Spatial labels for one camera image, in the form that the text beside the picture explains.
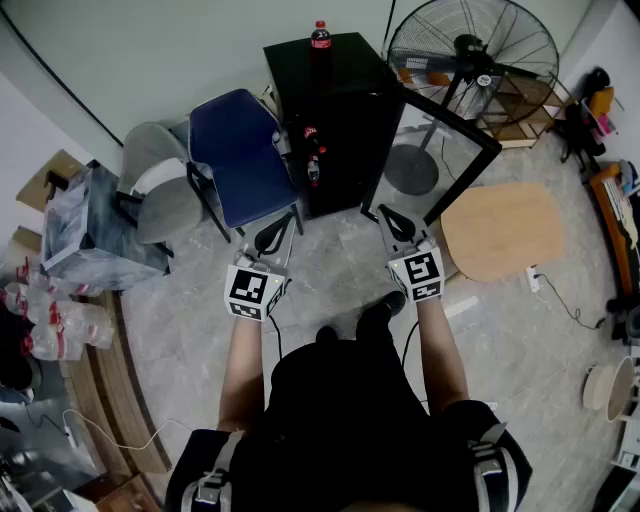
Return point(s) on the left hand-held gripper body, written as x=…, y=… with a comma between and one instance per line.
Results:
x=245, y=290

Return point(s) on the grey chair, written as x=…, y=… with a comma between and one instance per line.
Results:
x=165, y=205

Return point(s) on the light wooden wall shelf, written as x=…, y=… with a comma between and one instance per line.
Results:
x=60, y=167

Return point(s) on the person's left black shoe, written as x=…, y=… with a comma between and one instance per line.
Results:
x=326, y=334

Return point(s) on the black bag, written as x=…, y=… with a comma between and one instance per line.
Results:
x=15, y=350

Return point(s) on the person's right forearm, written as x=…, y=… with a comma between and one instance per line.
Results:
x=442, y=355

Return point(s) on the light wooden table top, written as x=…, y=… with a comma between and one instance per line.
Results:
x=502, y=230

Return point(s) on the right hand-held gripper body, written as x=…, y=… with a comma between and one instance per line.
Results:
x=422, y=272

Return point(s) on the person's black clothed body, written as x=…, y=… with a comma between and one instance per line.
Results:
x=345, y=425

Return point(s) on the brown wooden stool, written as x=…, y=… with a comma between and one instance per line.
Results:
x=125, y=495

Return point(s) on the round wooden bowl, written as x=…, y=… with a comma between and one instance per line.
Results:
x=622, y=390

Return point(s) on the stack of wooden boards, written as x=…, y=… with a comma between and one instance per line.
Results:
x=120, y=380

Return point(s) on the pack of clear plastic bottles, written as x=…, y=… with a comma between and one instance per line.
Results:
x=60, y=325

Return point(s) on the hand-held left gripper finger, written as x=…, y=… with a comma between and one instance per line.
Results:
x=260, y=245
x=288, y=250

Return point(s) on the yellow bag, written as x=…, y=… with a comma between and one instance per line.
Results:
x=602, y=100

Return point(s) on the black office chair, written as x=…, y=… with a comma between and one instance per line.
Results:
x=580, y=130

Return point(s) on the black fridge door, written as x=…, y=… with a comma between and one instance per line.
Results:
x=480, y=140

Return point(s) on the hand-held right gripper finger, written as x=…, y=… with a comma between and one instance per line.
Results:
x=387, y=235
x=415, y=232

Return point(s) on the wooden shelf rack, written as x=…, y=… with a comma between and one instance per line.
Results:
x=520, y=135

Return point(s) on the person's left forearm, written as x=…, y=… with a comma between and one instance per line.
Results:
x=242, y=370

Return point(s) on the blue chair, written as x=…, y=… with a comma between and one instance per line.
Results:
x=235, y=150

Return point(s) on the person's right black shoe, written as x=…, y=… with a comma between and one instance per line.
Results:
x=395, y=302

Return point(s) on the cola bottle with red cap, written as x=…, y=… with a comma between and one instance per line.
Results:
x=320, y=42

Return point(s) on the white power strip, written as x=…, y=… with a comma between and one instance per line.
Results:
x=532, y=280

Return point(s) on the black standing fan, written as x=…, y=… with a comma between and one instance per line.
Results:
x=467, y=47

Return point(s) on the round flat wooden disc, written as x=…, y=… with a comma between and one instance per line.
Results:
x=597, y=387

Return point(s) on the clear plastic storage box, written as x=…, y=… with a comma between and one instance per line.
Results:
x=417, y=62

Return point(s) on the orange wooden bench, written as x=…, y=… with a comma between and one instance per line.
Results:
x=612, y=220

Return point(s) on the person's black shoe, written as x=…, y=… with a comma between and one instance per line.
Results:
x=395, y=302
x=326, y=334

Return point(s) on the black mini fridge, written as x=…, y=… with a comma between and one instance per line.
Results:
x=345, y=125

